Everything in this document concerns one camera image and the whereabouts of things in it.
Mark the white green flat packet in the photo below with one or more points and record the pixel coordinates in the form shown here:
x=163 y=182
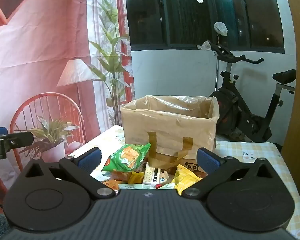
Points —
x=132 y=186

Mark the thin metal pole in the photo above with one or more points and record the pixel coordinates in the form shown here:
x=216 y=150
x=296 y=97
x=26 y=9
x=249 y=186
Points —
x=217 y=67

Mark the white plastic bag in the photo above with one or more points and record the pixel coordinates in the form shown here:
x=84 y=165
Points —
x=220 y=28

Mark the white crumpled cloth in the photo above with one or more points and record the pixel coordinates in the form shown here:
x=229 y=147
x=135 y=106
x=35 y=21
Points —
x=204 y=45

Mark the large yellow snack packet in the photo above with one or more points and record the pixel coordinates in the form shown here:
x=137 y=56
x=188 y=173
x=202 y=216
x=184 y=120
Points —
x=185 y=180

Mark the checked tablecloth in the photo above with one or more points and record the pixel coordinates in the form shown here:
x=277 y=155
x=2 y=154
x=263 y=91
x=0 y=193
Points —
x=255 y=150

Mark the black exercise bike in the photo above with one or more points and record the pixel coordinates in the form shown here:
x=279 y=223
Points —
x=230 y=105

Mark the small yellow snack packet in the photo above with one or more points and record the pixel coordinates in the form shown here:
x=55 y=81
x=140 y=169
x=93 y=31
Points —
x=135 y=178

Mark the green chip bag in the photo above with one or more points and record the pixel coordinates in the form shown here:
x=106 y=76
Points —
x=125 y=157

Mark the brown paper bag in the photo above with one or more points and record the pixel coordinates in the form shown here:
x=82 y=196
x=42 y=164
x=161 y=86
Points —
x=165 y=130

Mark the white snack packet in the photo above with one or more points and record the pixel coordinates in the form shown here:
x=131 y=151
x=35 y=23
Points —
x=150 y=175

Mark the dark window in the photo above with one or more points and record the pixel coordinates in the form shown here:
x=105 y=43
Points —
x=190 y=17

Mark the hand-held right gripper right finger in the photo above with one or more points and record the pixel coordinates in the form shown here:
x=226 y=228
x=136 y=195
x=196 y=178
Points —
x=207 y=160

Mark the wooden door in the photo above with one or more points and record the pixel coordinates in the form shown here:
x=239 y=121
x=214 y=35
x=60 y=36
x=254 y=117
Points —
x=297 y=105

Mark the clear bread packet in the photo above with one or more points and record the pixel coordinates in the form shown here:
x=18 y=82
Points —
x=192 y=167

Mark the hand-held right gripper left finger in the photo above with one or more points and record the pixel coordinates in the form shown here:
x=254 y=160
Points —
x=90 y=158

